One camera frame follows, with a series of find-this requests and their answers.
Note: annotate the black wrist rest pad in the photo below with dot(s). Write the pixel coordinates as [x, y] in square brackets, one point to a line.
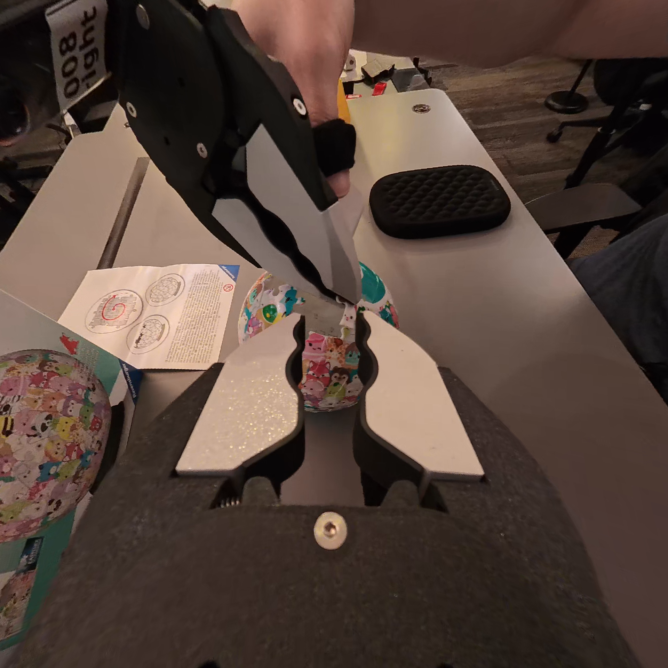
[438, 201]

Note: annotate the person's leg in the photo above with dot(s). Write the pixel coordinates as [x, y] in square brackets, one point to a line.
[626, 292]

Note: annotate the person's right forearm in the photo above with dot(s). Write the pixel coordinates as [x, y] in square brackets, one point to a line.
[496, 26]

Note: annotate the round table grommet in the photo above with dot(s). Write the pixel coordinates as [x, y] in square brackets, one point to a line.
[421, 108]

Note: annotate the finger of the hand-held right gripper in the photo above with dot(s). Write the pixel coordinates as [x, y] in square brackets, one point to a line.
[313, 245]
[237, 222]

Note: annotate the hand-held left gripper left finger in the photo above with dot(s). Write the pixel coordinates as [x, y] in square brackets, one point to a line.
[245, 412]

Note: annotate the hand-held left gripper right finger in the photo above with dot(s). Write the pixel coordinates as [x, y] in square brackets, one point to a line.
[417, 412]

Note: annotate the white instruction leaflet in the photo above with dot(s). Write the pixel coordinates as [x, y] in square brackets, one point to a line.
[193, 313]

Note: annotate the colourful puzzle ball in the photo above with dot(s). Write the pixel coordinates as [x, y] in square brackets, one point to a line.
[329, 375]

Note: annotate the person's right hand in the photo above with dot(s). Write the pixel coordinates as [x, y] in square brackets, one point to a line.
[302, 41]

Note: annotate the white puzzle packaging box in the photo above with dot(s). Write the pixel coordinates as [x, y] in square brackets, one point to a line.
[47, 417]

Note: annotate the black office chair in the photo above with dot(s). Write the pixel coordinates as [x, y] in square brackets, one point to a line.
[584, 206]
[566, 100]

